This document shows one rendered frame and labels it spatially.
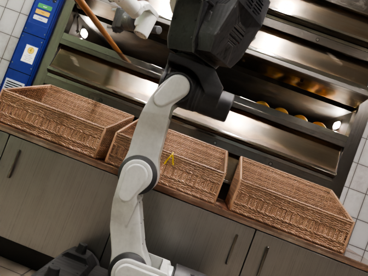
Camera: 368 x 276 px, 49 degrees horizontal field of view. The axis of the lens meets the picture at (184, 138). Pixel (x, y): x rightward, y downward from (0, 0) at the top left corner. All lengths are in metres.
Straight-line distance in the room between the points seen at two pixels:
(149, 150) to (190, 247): 0.57
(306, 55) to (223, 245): 1.25
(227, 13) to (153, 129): 0.48
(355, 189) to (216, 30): 1.44
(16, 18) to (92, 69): 0.57
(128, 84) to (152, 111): 1.01
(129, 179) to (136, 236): 0.21
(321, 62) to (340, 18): 0.29
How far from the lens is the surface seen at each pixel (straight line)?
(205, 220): 1.83
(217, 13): 1.45
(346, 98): 2.48
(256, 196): 1.88
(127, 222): 1.49
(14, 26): 2.75
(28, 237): 2.01
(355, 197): 2.52
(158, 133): 1.47
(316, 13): 2.60
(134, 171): 1.42
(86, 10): 1.87
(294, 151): 2.41
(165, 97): 1.44
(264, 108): 2.40
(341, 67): 2.55
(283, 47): 2.50
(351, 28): 2.62
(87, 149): 1.94
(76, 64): 2.55
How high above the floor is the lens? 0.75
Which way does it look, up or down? 2 degrees up
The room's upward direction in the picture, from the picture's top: 21 degrees clockwise
